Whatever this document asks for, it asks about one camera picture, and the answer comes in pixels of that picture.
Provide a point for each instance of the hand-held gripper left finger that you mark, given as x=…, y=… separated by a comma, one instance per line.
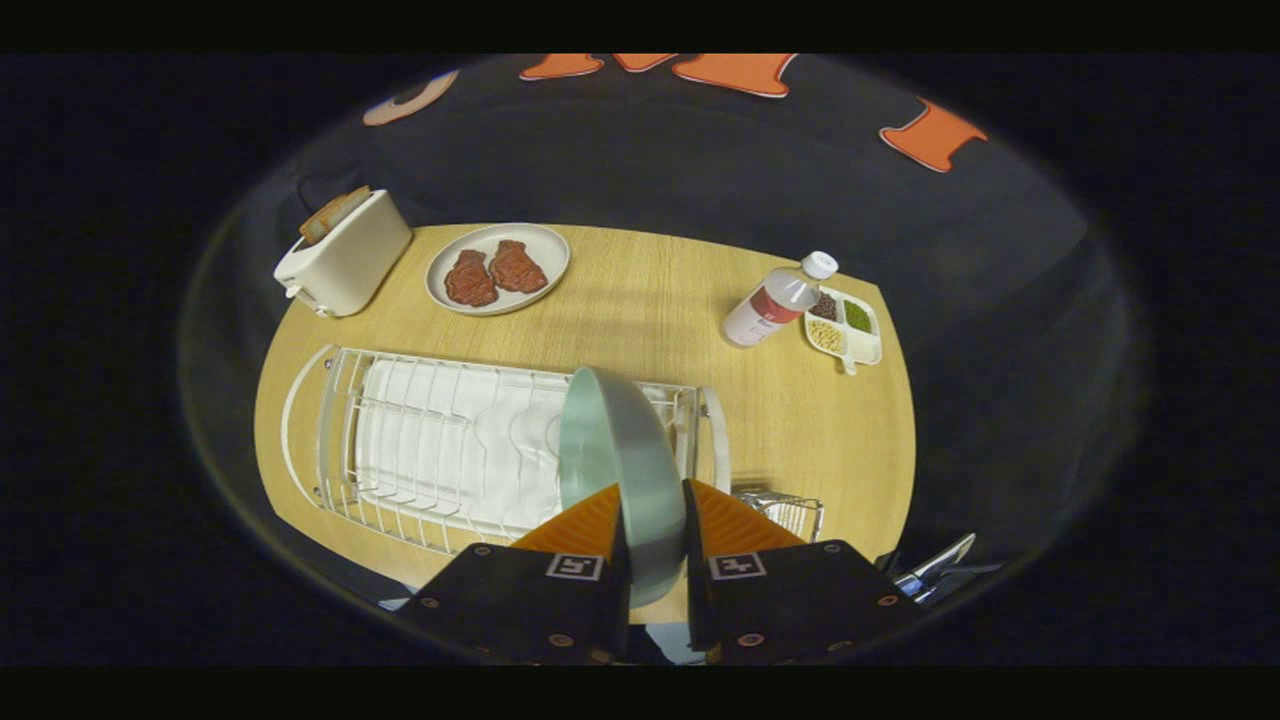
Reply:
x=617, y=615

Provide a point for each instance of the white divided snack tray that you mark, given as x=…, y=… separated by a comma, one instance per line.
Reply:
x=862, y=348

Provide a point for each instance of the beige round plate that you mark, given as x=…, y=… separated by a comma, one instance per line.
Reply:
x=542, y=242

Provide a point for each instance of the light green plate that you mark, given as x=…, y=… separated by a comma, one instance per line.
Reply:
x=630, y=470

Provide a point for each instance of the toasted bread slice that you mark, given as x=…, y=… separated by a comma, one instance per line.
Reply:
x=330, y=215

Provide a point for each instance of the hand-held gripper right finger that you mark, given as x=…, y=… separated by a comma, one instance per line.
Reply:
x=697, y=610

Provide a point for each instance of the red meat piece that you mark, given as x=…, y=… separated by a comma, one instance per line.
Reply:
x=517, y=267
x=470, y=280

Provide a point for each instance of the white toaster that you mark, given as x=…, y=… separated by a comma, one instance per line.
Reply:
x=350, y=265

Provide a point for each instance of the clear plastic water bottle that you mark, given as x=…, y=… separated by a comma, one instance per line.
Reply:
x=770, y=310

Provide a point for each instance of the white drip tray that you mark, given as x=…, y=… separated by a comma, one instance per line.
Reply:
x=470, y=470

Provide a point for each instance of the shiny metal bar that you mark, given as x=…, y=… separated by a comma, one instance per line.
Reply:
x=940, y=565

